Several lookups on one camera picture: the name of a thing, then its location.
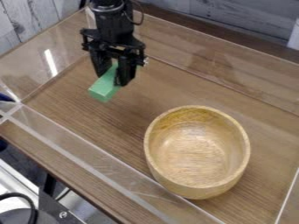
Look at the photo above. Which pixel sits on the black metal bracket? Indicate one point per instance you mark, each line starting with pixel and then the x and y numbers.
pixel 53 212

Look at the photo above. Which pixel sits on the clear acrylic corner bracket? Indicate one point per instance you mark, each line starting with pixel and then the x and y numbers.
pixel 92 18

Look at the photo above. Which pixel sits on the clear acrylic tray enclosure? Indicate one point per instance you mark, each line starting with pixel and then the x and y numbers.
pixel 88 141

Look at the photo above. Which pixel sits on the brown wooden bowl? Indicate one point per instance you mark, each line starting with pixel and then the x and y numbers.
pixel 197 150

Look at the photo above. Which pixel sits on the white object at right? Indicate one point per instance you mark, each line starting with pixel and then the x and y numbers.
pixel 294 38

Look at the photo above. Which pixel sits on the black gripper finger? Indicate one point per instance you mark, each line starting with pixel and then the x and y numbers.
pixel 102 62
pixel 126 70

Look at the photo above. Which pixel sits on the blue object at left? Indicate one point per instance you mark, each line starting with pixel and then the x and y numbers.
pixel 6 98

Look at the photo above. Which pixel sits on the green rectangular block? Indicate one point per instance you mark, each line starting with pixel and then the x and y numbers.
pixel 105 88

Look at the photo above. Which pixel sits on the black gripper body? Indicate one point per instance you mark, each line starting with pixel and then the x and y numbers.
pixel 114 37

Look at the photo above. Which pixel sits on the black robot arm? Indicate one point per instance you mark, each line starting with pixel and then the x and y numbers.
pixel 108 4

